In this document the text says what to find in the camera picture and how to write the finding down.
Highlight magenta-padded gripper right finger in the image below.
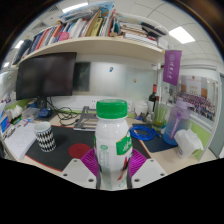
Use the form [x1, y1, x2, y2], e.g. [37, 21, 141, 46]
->
[126, 148, 168, 190]

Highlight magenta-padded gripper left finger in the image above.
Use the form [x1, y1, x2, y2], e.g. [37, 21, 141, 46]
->
[60, 148, 102, 191]

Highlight white bottle with green cap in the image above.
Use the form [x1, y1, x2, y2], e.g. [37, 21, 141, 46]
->
[93, 98, 134, 191]

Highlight purple water bottle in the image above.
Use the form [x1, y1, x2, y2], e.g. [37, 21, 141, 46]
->
[163, 97, 194, 147]

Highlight flat round red coaster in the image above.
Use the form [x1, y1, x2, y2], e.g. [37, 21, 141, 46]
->
[68, 142, 93, 160]

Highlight dark blue mouse pad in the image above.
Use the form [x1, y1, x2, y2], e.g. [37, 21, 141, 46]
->
[131, 123, 178, 154]

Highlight black desk mat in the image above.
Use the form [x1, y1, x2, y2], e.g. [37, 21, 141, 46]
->
[25, 124, 151, 173]

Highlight white plastic jug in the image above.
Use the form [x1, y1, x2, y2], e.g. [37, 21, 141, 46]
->
[173, 128, 204, 160]

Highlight black and white checkered mug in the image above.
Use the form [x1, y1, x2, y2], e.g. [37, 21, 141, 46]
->
[33, 121, 58, 153]

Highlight grey metal laptop stand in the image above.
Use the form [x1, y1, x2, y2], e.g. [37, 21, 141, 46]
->
[73, 105, 99, 132]

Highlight white lidded jar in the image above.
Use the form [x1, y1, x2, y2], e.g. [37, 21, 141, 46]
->
[134, 99, 149, 117]

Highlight white paper notebook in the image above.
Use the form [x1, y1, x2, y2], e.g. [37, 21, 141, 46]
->
[3, 122, 38, 162]

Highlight small blue box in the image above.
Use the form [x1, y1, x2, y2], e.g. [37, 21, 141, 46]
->
[38, 107, 53, 118]

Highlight clear plastic container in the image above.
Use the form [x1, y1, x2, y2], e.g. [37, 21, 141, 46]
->
[21, 106, 40, 121]

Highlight dark wine bottle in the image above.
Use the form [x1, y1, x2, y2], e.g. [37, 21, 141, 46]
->
[148, 83, 158, 104]

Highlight blue tissue box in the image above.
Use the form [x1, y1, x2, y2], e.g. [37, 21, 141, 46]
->
[0, 113, 13, 134]

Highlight group photo poster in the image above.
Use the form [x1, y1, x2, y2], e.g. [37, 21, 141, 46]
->
[176, 74, 218, 122]

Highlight black computer monitor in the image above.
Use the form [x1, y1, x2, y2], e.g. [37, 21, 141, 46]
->
[15, 51, 78, 109]

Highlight purple hanging banner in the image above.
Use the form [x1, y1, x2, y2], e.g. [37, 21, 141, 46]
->
[162, 49, 183, 87]

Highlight shelf unit with books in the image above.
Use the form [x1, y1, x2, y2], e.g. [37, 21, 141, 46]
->
[11, 1, 174, 68]

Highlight blue coiled cable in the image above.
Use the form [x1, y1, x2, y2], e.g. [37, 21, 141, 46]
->
[128, 124, 158, 142]

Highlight black cables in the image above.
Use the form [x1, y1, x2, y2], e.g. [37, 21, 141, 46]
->
[46, 98, 81, 128]

